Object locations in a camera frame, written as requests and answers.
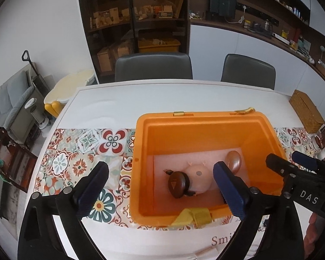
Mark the yellow storage bin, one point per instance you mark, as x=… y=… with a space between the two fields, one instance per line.
x=158 y=46

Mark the wicker box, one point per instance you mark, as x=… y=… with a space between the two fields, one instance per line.
x=307 y=111

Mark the floral patterned table runner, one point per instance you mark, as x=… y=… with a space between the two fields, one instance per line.
x=70 y=162

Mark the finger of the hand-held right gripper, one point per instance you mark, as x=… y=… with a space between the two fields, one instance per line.
x=280 y=166
x=311 y=163

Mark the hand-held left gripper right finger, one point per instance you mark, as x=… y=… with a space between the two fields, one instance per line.
x=231 y=192

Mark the grey sofa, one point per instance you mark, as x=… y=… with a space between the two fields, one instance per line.
x=8 y=100

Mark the black coffee machine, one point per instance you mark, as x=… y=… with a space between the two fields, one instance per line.
x=222 y=1

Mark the white tower heater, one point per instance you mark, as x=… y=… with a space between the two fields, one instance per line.
x=36 y=113

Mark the grey dining chair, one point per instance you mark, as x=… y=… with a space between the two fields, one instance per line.
x=153 y=67
x=247 y=71

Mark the glass french press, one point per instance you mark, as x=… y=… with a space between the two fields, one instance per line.
x=267 y=25

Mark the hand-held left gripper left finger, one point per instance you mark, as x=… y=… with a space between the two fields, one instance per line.
x=93 y=192

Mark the silver oval case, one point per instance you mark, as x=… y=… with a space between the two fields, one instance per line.
x=233 y=161

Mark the small white cup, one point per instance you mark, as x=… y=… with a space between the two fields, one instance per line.
x=323 y=153

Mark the dark wooden bookcase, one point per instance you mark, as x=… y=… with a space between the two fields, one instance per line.
x=105 y=0

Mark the black upright vacuum cleaner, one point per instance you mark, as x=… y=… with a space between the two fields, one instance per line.
x=39 y=81

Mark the cream yellow baby bathtub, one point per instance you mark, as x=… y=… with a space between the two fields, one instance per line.
x=70 y=86

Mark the orange plastic crate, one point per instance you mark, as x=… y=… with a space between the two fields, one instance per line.
x=151 y=146

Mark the dark wooden chair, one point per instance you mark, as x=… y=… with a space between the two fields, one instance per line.
x=16 y=159

